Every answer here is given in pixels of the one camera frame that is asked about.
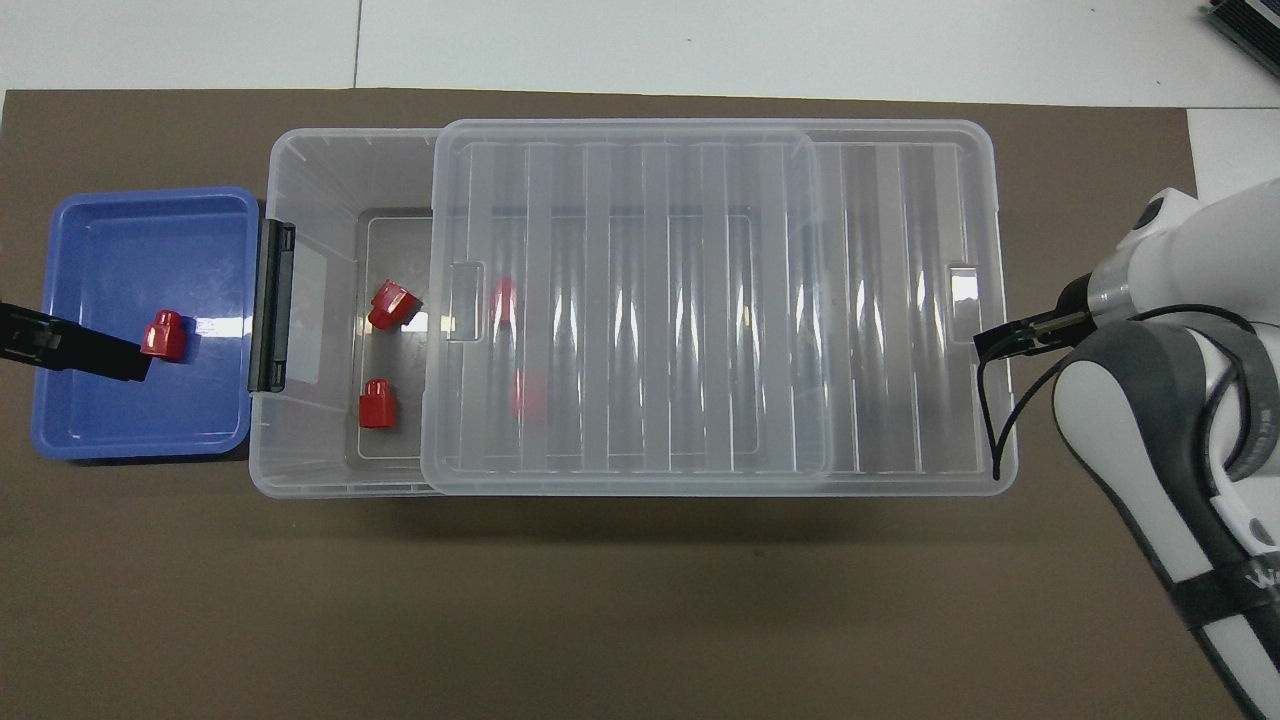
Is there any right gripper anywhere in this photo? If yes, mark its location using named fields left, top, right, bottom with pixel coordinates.
left=1032, top=271, right=1098, bottom=347

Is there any clear plastic box lid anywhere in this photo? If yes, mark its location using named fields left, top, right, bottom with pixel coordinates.
left=419, top=118, right=1020, bottom=498

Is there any clear plastic storage box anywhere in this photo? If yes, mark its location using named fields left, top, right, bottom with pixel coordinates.
left=247, top=127, right=834, bottom=499

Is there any black box latch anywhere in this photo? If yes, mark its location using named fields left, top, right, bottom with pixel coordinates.
left=247, top=219, right=298, bottom=393

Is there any dark grey ribbed device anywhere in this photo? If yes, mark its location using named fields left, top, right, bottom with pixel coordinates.
left=1199, top=0, right=1280, bottom=53

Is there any blue plastic tray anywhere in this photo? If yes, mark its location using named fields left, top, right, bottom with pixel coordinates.
left=32, top=186, right=263, bottom=462

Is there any black cable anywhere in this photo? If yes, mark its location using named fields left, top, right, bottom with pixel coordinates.
left=978, top=345, right=1067, bottom=482
left=1097, top=304, right=1273, bottom=483

